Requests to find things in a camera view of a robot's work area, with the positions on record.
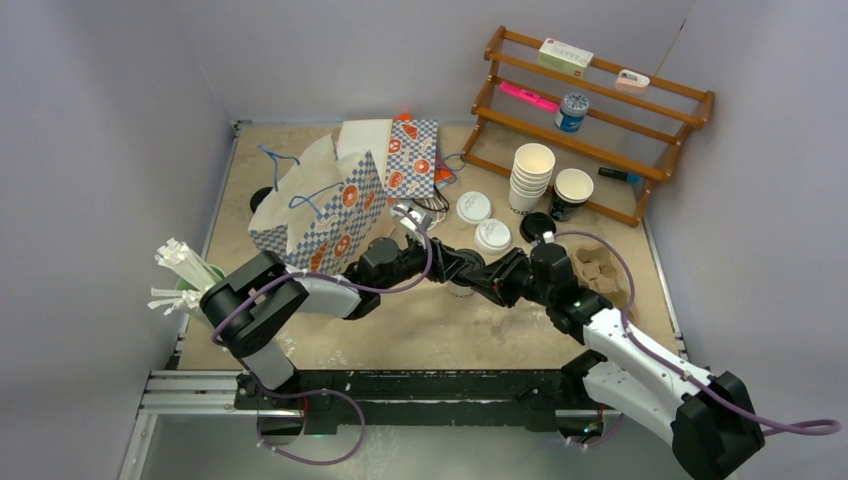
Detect black lids by cups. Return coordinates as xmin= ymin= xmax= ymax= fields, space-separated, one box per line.
xmin=519 ymin=212 xmax=556 ymax=243

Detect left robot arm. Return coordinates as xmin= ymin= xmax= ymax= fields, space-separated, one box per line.
xmin=199 ymin=237 xmax=484 ymax=409

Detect stack of black lids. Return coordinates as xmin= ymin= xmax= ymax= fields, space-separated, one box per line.
xmin=249 ymin=186 xmax=273 ymax=213

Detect stack of white paper cups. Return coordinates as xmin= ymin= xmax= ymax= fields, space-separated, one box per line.
xmin=508 ymin=143 xmax=556 ymax=215

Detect stack of pulp carriers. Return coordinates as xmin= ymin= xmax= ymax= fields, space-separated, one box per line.
xmin=569 ymin=244 xmax=633 ymax=310

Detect pink highlighter pen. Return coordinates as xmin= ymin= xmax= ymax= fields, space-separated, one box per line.
xmin=498 ymin=81 xmax=559 ymax=113

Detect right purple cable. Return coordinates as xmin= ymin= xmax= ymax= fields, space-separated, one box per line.
xmin=543 ymin=230 xmax=843 ymax=452

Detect white cup lid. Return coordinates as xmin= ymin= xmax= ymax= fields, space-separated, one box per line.
xmin=474 ymin=219 xmax=512 ymax=255
xmin=456 ymin=191 xmax=492 ymax=225

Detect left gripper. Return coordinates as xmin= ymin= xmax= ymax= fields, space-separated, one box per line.
xmin=376 ymin=233 xmax=467 ymax=294

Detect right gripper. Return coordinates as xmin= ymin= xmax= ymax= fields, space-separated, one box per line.
xmin=466 ymin=248 xmax=554 ymax=309

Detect checkered paper bag blue handles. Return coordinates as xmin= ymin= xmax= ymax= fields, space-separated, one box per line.
xmin=248 ymin=135 xmax=394 ymax=275

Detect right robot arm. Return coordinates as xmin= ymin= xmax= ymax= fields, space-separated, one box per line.
xmin=461 ymin=243 xmax=765 ymax=479

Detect white cup lid near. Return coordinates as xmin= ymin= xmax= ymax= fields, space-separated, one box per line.
xmin=474 ymin=219 xmax=512 ymax=255

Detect wrapped white straws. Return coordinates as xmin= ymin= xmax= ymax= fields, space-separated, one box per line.
xmin=147 ymin=238 xmax=211 ymax=315

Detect black aluminium base frame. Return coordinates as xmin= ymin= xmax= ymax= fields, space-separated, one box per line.
xmin=139 ymin=367 xmax=631 ymax=442

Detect white green box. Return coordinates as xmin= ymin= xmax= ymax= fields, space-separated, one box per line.
xmin=536 ymin=38 xmax=594 ymax=79

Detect dark paper cup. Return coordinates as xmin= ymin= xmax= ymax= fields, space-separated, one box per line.
xmin=549 ymin=168 xmax=594 ymax=222

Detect stack of flat paper bags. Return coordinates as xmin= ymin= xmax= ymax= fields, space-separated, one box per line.
xmin=337 ymin=119 xmax=439 ymax=200

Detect white pink small device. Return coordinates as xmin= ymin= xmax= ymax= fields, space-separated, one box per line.
xmin=614 ymin=69 xmax=651 ymax=96

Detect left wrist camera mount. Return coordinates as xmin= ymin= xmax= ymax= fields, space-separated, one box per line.
xmin=392 ymin=205 xmax=433 ymax=245

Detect blue white jar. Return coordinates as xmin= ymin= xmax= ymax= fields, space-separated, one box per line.
xmin=555 ymin=92 xmax=590 ymax=133

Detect white cup lid far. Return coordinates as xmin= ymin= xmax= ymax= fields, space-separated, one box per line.
xmin=456 ymin=191 xmax=492 ymax=225

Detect black blue marker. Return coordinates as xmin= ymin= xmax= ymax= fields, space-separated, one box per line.
xmin=598 ymin=167 xmax=642 ymax=184

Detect wooden shelf rack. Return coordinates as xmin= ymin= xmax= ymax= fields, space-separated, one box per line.
xmin=461 ymin=25 xmax=715 ymax=227

